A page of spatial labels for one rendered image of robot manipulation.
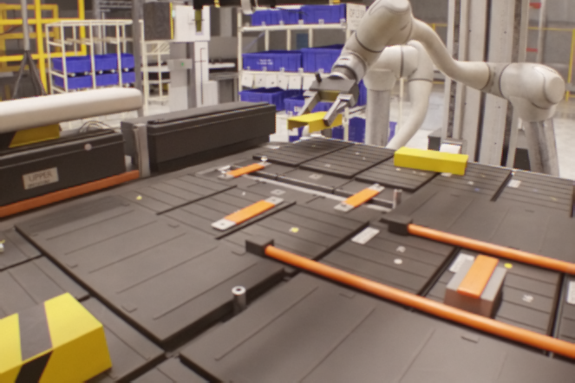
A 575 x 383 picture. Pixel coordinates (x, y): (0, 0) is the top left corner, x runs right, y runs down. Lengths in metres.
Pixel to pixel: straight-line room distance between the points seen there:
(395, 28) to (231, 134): 0.52
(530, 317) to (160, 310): 0.38
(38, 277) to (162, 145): 0.50
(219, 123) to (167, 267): 0.61
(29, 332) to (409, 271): 0.41
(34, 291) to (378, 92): 1.49
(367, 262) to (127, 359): 0.31
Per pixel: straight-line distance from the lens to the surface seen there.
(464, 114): 2.04
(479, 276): 0.48
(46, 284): 0.56
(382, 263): 0.54
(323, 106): 3.24
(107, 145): 0.90
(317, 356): 0.38
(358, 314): 0.44
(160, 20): 3.37
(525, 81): 1.44
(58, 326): 0.39
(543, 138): 1.54
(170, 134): 0.98
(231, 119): 1.11
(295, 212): 0.69
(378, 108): 1.78
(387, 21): 1.15
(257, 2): 1.26
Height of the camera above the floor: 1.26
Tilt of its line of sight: 16 degrees down
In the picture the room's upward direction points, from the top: straight up
